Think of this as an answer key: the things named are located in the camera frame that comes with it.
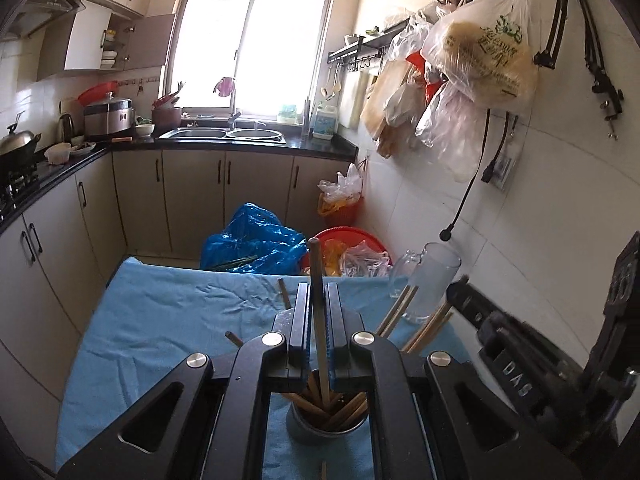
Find range hood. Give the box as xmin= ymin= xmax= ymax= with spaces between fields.
xmin=0 ymin=0 xmax=86 ymax=41

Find steel rice cooker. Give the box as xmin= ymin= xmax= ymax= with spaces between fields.
xmin=83 ymin=92 xmax=137 ymax=141

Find grey utensil cup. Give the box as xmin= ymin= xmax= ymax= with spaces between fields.
xmin=286 ymin=392 xmax=372 ymax=447

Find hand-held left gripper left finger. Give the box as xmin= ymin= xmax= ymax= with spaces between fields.
xmin=57 ymin=283 xmax=314 ymax=480

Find bundle of wooden chopsticks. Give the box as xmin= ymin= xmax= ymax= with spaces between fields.
xmin=224 ymin=277 xmax=454 ymax=433

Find crumpled clear plastic bags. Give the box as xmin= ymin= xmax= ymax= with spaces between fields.
xmin=339 ymin=239 xmax=392 ymax=279

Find beige upper cabinets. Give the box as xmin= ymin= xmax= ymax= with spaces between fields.
xmin=37 ymin=0 xmax=177 ymax=81

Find wok with lid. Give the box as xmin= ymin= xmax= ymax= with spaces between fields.
xmin=0 ymin=112 xmax=42 ymax=171

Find black kitchen countertop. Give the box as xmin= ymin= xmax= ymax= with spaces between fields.
xmin=0 ymin=132 xmax=360 ymax=234

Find brown crock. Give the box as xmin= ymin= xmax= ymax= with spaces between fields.
xmin=151 ymin=81 xmax=185 ymax=134

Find blue plastic bag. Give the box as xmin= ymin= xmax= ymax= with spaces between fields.
xmin=199 ymin=203 xmax=309 ymax=275

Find blue towel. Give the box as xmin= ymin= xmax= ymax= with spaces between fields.
xmin=55 ymin=255 xmax=474 ymax=480

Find red plastic basket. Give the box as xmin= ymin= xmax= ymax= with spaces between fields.
xmin=77 ymin=81 xmax=119 ymax=106

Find red plastic bag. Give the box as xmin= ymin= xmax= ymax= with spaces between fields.
xmin=404 ymin=52 xmax=441 ymax=106

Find steel faucet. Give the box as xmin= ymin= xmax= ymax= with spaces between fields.
xmin=227 ymin=94 xmax=244 ymax=131

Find hanging cutting board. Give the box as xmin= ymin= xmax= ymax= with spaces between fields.
xmin=339 ymin=72 xmax=366 ymax=129

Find beige plastic bag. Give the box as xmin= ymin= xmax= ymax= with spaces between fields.
xmin=359 ymin=59 xmax=417 ymax=159

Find orange trash bin with bag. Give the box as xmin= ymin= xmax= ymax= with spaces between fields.
xmin=317 ymin=163 xmax=365 ymax=227

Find clear plastic bag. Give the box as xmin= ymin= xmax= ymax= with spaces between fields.
xmin=414 ymin=82 xmax=489 ymax=184

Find stack of white bowls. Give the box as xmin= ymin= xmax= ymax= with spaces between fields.
xmin=99 ymin=29 xmax=119 ymax=70

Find large clear bag green print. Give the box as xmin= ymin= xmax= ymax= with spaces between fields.
xmin=421 ymin=0 xmax=540 ymax=114

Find detergent bottle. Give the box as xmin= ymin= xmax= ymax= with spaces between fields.
xmin=309 ymin=101 xmax=340 ymax=140

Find beige cabinets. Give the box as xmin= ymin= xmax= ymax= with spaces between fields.
xmin=0 ymin=149 xmax=359 ymax=461
xmin=37 ymin=0 xmax=177 ymax=81

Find black gas stove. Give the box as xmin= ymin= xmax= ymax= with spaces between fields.
xmin=0 ymin=160 xmax=41 ymax=222

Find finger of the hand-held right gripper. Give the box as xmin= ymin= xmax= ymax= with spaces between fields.
xmin=446 ymin=274 xmax=501 ymax=342

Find steel double sink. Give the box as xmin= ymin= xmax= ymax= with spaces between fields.
xmin=158 ymin=127 xmax=287 ymax=146

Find clear glass mug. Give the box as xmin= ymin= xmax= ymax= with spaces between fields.
xmin=388 ymin=242 xmax=462 ymax=325

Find black cable with plug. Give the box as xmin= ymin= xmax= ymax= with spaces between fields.
xmin=439 ymin=109 xmax=519 ymax=242

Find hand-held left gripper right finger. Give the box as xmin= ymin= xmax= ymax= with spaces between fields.
xmin=325 ymin=283 xmax=584 ymax=480

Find black wall shelf rack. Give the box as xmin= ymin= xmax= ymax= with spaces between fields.
xmin=327 ymin=32 xmax=401 ymax=74

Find hanging ladle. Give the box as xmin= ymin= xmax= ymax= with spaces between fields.
xmin=319 ymin=67 xmax=344 ymax=101

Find beige lower cabinets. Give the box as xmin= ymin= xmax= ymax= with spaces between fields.
xmin=0 ymin=149 xmax=359 ymax=461

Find red plastic basin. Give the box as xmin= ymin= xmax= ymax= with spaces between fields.
xmin=300 ymin=226 xmax=392 ymax=277

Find kitchen window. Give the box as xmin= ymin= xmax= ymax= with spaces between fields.
xmin=172 ymin=0 xmax=356 ymax=121

